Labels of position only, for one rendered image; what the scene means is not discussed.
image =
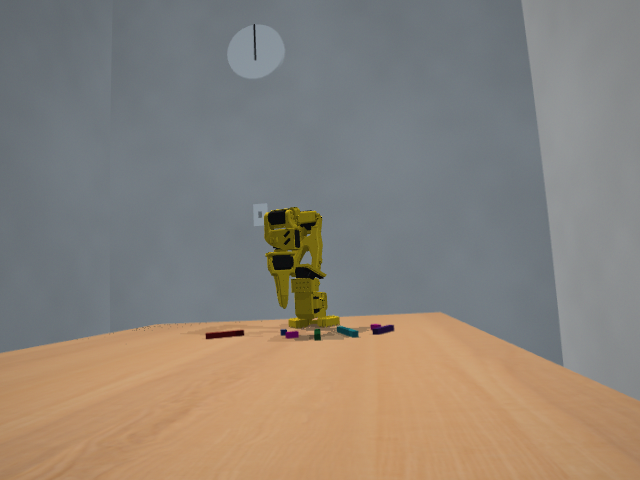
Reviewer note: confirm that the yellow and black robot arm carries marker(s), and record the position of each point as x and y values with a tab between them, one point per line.
298	224

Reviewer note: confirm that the turquoise rod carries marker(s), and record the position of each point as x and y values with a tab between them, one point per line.
347	331

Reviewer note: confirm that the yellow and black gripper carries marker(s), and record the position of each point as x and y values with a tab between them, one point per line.
281	265

